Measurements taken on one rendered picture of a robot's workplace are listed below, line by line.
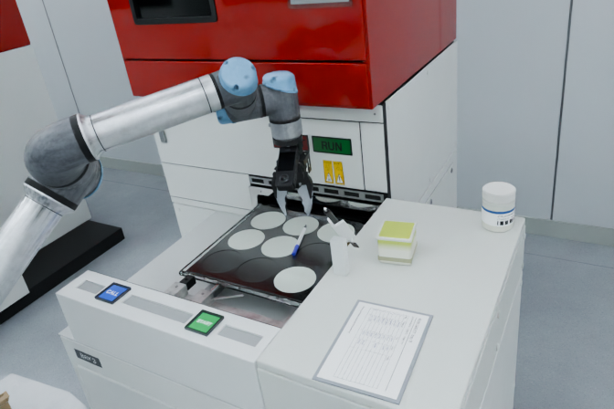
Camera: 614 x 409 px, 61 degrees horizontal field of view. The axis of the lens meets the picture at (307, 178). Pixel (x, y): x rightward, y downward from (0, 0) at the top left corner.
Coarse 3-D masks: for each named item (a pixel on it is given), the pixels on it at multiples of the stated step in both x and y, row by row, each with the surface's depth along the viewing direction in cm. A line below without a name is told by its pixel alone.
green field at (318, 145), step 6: (312, 138) 142; (318, 138) 141; (324, 138) 140; (318, 144) 142; (324, 144) 141; (330, 144) 140; (336, 144) 139; (342, 144) 138; (348, 144) 137; (318, 150) 143; (324, 150) 142; (330, 150) 141; (336, 150) 140; (342, 150) 139; (348, 150) 138
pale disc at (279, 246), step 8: (272, 240) 139; (280, 240) 138; (288, 240) 138; (296, 240) 137; (264, 248) 136; (272, 248) 135; (280, 248) 135; (288, 248) 134; (272, 256) 132; (280, 256) 132
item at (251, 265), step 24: (288, 216) 149; (312, 216) 147; (264, 240) 139; (312, 240) 136; (216, 264) 132; (240, 264) 131; (264, 264) 129; (288, 264) 128; (312, 264) 127; (264, 288) 120; (312, 288) 118
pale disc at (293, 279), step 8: (280, 272) 125; (288, 272) 125; (296, 272) 125; (304, 272) 124; (312, 272) 124; (280, 280) 123; (288, 280) 122; (296, 280) 122; (304, 280) 121; (312, 280) 121; (280, 288) 120; (288, 288) 119; (296, 288) 119; (304, 288) 119
